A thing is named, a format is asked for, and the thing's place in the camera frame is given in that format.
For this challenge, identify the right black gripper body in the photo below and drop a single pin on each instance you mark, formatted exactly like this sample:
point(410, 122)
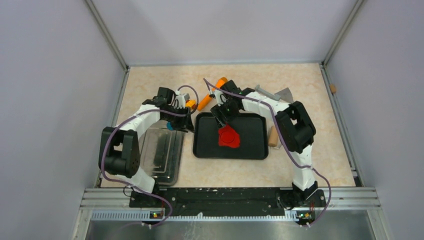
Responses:
point(226, 110)

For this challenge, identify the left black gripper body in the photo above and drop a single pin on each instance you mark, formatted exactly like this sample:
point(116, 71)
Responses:
point(177, 122)

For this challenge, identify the red dough piece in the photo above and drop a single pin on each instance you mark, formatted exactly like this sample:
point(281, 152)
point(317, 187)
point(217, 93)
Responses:
point(228, 137)

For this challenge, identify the black baking tray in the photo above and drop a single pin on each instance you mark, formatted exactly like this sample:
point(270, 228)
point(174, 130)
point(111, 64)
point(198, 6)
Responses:
point(245, 138)

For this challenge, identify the wooden rolling pin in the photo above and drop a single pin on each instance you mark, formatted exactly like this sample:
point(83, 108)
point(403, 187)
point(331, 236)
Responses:
point(273, 138)

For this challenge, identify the metal scraper wooden handle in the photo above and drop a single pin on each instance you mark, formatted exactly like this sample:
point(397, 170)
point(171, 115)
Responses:
point(285, 95)

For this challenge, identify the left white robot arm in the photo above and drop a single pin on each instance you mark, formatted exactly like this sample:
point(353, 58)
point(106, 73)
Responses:
point(119, 151)

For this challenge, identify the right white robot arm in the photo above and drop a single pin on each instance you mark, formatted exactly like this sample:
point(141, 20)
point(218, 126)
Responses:
point(293, 124)

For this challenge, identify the blue dough piece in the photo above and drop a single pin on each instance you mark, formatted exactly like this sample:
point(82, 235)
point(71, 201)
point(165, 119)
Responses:
point(169, 126)

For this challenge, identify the yellow toy car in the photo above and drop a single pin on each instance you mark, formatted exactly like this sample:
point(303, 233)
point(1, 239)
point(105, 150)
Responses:
point(191, 104)

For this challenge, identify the orange toy carrot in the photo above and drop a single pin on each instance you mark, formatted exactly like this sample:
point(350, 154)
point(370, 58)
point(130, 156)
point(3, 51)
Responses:
point(206, 100)

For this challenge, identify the silver metal tray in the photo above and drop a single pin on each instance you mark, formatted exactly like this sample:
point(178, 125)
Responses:
point(160, 153)

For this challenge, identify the grey dumbbell tool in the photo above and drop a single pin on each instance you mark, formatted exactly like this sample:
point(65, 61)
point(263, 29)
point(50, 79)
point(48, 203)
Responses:
point(263, 92)

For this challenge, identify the small wooden block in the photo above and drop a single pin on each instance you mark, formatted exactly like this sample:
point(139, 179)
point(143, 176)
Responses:
point(332, 88)

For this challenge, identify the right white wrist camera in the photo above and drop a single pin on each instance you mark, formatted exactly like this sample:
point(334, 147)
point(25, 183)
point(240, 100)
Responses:
point(220, 97)

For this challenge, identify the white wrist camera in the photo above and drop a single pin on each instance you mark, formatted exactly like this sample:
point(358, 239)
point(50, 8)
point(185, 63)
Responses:
point(180, 100)
point(220, 97)

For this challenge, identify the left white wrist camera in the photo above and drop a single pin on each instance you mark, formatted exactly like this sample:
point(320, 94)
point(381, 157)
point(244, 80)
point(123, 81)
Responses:
point(180, 100)

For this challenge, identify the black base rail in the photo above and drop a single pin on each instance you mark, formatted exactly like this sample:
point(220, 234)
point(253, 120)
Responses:
point(228, 201)

